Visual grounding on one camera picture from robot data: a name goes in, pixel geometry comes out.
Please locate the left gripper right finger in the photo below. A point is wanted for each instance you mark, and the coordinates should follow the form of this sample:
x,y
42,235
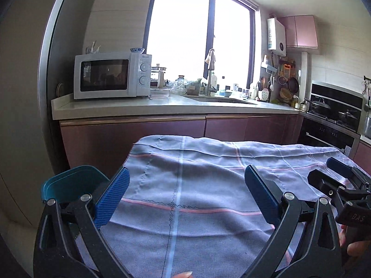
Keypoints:
x,y
282,210

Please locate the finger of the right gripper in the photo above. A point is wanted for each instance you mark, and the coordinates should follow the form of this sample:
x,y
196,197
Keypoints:
x,y
328,186
346,169

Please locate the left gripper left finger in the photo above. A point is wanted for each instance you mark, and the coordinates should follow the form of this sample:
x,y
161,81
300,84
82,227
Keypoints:
x,y
87,215

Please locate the teal trash bin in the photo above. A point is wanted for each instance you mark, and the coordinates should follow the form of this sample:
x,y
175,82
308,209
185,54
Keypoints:
x,y
70,185

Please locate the purple kitchen base cabinets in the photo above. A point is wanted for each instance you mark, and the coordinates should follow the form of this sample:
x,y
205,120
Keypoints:
x,y
106,143

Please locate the white kitchen countertop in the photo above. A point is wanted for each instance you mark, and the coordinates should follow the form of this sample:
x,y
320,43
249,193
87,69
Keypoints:
x,y
66,107

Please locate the kitchen faucet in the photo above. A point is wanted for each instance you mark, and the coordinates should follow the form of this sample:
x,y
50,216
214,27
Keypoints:
x,y
210,61

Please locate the right hand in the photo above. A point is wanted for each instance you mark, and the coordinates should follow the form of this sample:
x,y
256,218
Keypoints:
x,y
355,249

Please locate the left hand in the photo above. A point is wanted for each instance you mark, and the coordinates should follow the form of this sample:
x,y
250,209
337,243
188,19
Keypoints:
x,y
184,275

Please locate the black built-in oven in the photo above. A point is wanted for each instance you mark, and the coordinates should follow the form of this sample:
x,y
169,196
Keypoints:
x,y
321,133

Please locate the checked purple tablecloth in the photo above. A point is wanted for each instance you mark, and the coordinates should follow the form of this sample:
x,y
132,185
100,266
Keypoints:
x,y
187,207

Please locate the white microwave oven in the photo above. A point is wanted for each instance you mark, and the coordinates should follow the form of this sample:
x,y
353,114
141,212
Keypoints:
x,y
112,75

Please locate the white water heater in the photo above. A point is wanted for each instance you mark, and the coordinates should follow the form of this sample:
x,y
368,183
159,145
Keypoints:
x,y
276,37

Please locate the silver refrigerator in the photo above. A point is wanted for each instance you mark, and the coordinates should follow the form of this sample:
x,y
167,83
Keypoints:
x,y
39,42

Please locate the pink wall cabinet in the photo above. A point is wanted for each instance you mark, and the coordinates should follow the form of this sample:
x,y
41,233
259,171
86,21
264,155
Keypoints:
x,y
301,31

